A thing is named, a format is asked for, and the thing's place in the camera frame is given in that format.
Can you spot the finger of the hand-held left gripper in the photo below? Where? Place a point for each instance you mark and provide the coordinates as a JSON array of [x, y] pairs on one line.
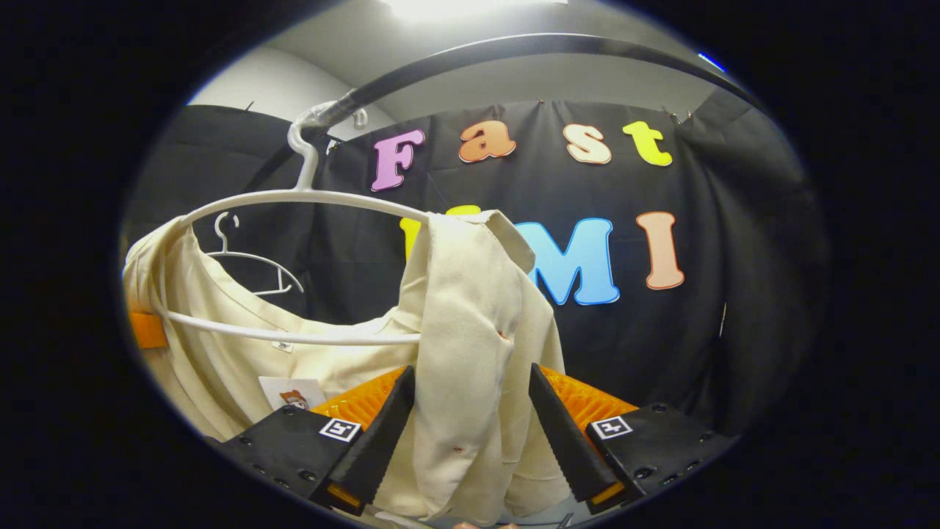
[[147, 330]]

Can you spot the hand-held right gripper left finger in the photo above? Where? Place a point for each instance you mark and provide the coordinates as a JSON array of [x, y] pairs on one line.
[[382, 433]]

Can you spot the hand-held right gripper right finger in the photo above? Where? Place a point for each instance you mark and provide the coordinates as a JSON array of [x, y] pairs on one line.
[[562, 433]]

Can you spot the cream button-up shirt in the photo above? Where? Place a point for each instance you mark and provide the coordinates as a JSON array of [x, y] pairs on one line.
[[470, 308]]

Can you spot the white plastic clothes hanger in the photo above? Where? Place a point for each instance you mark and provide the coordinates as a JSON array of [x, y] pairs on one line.
[[308, 196], [250, 256]]

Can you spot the black metal clothes rack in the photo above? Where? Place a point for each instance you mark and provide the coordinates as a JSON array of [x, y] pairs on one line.
[[514, 42]]

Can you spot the black backdrop cloth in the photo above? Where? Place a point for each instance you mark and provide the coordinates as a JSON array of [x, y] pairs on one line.
[[734, 220]]

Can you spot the large ceiling light panel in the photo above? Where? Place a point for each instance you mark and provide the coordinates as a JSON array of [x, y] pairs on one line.
[[463, 7]]

